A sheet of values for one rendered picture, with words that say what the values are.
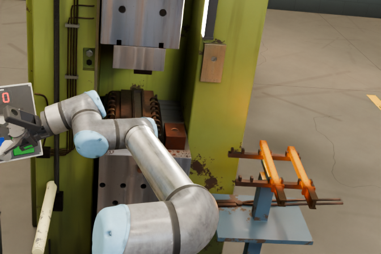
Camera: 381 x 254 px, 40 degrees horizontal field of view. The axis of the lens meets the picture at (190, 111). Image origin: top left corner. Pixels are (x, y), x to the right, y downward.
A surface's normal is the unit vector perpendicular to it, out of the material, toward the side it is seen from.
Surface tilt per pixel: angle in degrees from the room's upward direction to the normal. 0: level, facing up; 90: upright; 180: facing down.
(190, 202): 9
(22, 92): 60
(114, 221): 18
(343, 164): 0
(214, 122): 90
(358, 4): 90
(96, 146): 104
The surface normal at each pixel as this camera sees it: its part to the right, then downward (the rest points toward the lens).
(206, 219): 0.77, -0.31
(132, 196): 0.11, 0.46
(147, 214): 0.16, -0.81
